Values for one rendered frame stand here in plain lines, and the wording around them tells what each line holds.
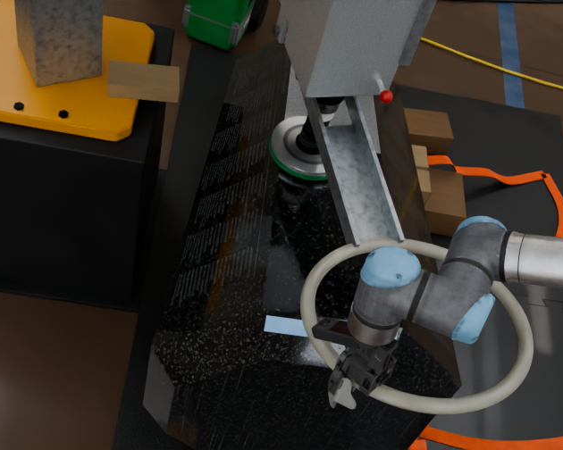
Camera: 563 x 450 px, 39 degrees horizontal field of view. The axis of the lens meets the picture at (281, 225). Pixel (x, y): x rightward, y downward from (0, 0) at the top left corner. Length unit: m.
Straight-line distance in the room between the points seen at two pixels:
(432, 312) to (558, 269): 0.22
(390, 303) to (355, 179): 0.66
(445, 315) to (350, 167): 0.72
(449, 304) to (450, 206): 1.92
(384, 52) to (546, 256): 0.71
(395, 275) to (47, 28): 1.28
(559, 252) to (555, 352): 1.82
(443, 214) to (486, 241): 1.79
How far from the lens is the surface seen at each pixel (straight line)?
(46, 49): 2.27
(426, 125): 3.53
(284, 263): 1.94
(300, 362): 1.90
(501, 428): 2.92
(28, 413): 2.64
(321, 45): 1.79
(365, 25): 1.79
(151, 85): 2.31
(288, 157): 2.13
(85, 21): 2.25
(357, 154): 1.97
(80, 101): 2.32
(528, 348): 1.70
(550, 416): 3.03
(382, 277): 1.30
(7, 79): 2.38
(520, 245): 1.39
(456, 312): 1.31
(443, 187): 3.28
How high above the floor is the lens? 2.39
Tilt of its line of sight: 50 degrees down
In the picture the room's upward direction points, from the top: 18 degrees clockwise
